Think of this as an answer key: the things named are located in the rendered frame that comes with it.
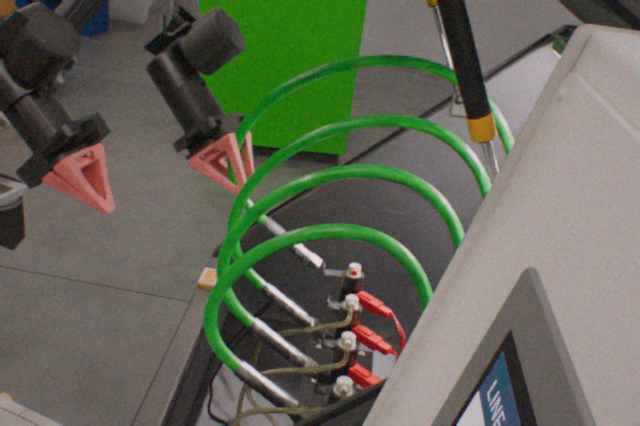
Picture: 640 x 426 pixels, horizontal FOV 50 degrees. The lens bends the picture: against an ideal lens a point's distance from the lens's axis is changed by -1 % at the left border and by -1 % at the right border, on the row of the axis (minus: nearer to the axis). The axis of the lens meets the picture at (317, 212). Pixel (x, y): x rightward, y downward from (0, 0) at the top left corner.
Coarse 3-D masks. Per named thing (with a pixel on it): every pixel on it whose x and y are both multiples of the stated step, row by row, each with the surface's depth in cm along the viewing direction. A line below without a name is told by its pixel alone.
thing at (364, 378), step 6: (354, 366) 79; (360, 366) 79; (348, 372) 79; (354, 372) 78; (360, 372) 78; (366, 372) 78; (354, 378) 79; (360, 378) 78; (366, 378) 78; (372, 378) 78; (378, 378) 78; (360, 384) 78; (366, 384) 78; (372, 384) 77
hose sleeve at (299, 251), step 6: (264, 222) 91; (270, 222) 91; (264, 228) 91; (270, 228) 91; (276, 228) 91; (282, 228) 92; (270, 234) 92; (276, 234) 91; (294, 246) 92; (300, 246) 92; (294, 252) 92; (300, 252) 92; (306, 252) 93; (300, 258) 93; (306, 258) 93
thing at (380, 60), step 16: (336, 64) 81; (352, 64) 81; (368, 64) 81; (384, 64) 81; (400, 64) 81; (416, 64) 80; (432, 64) 80; (304, 80) 83; (448, 80) 81; (272, 96) 84; (256, 112) 85; (496, 112) 82; (240, 128) 86; (496, 128) 83; (240, 144) 87; (512, 144) 83
